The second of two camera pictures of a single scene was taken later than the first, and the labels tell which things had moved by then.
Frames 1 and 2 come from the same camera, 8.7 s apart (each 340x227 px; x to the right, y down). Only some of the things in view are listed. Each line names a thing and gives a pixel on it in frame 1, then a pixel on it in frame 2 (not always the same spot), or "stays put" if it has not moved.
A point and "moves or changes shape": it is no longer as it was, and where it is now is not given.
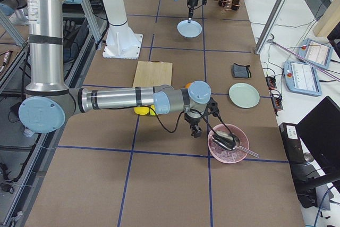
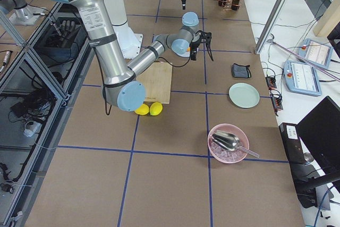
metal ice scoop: (229, 142) stays put
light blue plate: (189, 30) moves or changes shape
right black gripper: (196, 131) to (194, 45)
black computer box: (292, 143) stays put
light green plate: (244, 95) stays put
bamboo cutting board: (152, 74) stays put
